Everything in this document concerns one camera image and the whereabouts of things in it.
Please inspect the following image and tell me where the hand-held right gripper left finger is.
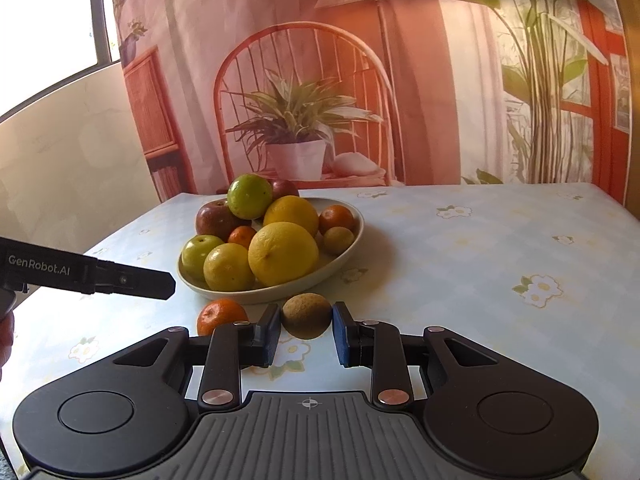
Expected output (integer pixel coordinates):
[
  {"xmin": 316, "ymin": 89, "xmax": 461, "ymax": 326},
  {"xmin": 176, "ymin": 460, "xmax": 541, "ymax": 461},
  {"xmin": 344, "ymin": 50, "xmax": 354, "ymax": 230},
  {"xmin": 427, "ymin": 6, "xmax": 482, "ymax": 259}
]
[{"xmin": 112, "ymin": 302, "xmax": 282, "ymax": 411}]

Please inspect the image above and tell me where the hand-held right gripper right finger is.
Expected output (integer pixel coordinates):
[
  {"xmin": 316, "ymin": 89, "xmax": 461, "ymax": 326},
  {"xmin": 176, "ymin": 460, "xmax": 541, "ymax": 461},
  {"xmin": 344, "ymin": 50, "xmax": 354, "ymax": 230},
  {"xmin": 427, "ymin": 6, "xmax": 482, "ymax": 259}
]
[{"xmin": 331, "ymin": 301, "xmax": 503, "ymax": 408}]

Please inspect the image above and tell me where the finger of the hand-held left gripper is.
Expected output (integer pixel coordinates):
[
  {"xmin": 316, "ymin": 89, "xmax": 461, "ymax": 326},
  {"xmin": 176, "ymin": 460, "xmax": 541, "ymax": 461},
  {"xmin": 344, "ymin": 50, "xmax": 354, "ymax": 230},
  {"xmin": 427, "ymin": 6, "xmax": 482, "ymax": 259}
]
[{"xmin": 95, "ymin": 259, "xmax": 176, "ymax": 303}]

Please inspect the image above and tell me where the brown kiwi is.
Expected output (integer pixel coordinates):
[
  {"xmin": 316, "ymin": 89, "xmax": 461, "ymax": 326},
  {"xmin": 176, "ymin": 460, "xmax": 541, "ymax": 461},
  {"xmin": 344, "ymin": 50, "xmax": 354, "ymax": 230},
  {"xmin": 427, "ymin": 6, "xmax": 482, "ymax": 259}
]
[
  {"xmin": 322, "ymin": 226, "xmax": 356, "ymax": 256},
  {"xmin": 281, "ymin": 292, "xmax": 333, "ymax": 341}
]

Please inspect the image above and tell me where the orange mandarin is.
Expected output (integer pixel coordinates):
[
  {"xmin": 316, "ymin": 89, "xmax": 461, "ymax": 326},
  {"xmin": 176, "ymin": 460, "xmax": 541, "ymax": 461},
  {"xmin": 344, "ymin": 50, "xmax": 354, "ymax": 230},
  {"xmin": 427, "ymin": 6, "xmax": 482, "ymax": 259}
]
[
  {"xmin": 196, "ymin": 298, "xmax": 249, "ymax": 337},
  {"xmin": 318, "ymin": 204, "xmax": 357, "ymax": 235},
  {"xmin": 227, "ymin": 225, "xmax": 258, "ymax": 250}
]

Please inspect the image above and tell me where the cream ceramic plate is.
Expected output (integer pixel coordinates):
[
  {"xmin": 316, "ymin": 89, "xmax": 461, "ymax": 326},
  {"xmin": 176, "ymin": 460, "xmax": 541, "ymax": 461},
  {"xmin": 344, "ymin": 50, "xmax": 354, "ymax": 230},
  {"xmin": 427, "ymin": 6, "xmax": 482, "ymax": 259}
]
[{"xmin": 176, "ymin": 192, "xmax": 367, "ymax": 306}]

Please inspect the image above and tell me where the small green apple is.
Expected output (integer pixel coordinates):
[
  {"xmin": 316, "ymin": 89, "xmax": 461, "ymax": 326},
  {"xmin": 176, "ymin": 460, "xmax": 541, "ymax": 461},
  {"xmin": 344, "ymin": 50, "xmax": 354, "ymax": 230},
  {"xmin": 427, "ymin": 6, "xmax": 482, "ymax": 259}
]
[{"xmin": 181, "ymin": 234, "xmax": 223, "ymax": 275}]

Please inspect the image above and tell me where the yellow-green apple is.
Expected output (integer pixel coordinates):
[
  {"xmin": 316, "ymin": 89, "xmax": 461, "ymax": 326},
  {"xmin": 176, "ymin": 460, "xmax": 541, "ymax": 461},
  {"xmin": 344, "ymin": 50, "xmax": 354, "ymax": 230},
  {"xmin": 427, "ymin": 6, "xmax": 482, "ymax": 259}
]
[{"xmin": 203, "ymin": 242, "xmax": 256, "ymax": 292}]

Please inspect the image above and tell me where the large yellow lemon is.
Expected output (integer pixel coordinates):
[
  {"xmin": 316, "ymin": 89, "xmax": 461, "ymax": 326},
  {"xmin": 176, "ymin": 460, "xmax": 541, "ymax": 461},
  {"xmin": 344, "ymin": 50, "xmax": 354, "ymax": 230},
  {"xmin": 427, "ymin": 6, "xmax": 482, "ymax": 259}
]
[
  {"xmin": 262, "ymin": 195, "xmax": 320, "ymax": 238},
  {"xmin": 248, "ymin": 221, "xmax": 320, "ymax": 287}
]

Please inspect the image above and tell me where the red apple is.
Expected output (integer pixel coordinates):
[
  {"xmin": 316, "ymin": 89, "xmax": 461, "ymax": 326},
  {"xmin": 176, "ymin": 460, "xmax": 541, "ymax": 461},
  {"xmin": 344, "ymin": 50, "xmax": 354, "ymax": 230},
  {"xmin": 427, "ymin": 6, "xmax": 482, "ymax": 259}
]
[
  {"xmin": 269, "ymin": 178, "xmax": 301, "ymax": 201},
  {"xmin": 195, "ymin": 199, "xmax": 246, "ymax": 243}
]

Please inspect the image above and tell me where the large green apple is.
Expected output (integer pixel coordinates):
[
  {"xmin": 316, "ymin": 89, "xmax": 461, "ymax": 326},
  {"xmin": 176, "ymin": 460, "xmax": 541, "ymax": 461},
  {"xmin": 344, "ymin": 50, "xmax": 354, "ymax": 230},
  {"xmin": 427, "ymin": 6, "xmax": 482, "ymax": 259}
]
[{"xmin": 227, "ymin": 173, "xmax": 273, "ymax": 221}]

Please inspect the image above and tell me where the person's left hand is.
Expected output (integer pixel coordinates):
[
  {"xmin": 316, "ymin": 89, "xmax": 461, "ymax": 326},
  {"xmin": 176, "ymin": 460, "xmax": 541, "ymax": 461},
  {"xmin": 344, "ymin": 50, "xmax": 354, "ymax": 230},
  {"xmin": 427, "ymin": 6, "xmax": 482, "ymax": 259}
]
[{"xmin": 0, "ymin": 310, "xmax": 17, "ymax": 383}]

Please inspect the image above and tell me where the window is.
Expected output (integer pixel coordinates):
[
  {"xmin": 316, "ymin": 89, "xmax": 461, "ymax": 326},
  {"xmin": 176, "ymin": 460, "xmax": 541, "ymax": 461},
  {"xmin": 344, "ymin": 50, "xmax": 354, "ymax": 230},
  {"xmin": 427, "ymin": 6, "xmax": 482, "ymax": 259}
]
[{"xmin": 0, "ymin": 0, "xmax": 122, "ymax": 122}]

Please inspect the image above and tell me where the yellow-brown wooden panel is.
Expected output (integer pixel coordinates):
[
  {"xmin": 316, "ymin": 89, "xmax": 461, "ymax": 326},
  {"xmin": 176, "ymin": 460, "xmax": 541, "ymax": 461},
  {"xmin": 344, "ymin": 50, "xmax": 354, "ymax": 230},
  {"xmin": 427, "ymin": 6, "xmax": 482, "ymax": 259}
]
[{"xmin": 605, "ymin": 0, "xmax": 640, "ymax": 211}]

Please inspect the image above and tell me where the printed wall tapestry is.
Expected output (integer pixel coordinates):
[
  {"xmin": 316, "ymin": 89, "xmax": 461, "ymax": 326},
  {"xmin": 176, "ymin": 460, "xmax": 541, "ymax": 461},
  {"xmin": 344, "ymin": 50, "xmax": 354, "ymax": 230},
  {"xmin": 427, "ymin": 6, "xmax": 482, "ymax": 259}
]
[{"xmin": 107, "ymin": 0, "xmax": 631, "ymax": 206}]

